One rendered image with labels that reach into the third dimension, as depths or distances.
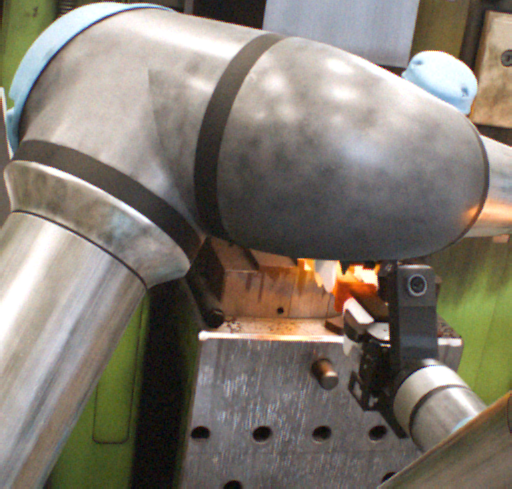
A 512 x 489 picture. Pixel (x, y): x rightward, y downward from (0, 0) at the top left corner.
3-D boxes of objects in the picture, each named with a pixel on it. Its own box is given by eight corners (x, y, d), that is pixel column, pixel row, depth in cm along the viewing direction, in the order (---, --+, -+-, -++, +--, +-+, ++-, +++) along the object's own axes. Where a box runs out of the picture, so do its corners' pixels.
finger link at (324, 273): (305, 312, 113) (338, 265, 107) (297, 274, 117) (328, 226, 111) (327, 315, 115) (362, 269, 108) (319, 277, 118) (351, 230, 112)
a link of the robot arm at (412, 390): (416, 383, 85) (492, 382, 87) (398, 361, 89) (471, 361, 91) (400, 452, 87) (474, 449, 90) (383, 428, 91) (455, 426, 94)
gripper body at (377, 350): (342, 385, 103) (381, 441, 92) (356, 314, 100) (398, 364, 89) (404, 385, 105) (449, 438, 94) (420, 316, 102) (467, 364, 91)
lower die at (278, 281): (357, 320, 130) (369, 263, 127) (218, 315, 124) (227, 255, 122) (279, 219, 168) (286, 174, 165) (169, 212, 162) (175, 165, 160)
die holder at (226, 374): (398, 588, 142) (467, 340, 128) (163, 601, 132) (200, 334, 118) (301, 413, 193) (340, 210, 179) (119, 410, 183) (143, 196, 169)
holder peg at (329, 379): (338, 391, 121) (341, 373, 120) (318, 391, 120) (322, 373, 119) (328, 376, 125) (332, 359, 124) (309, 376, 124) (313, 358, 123)
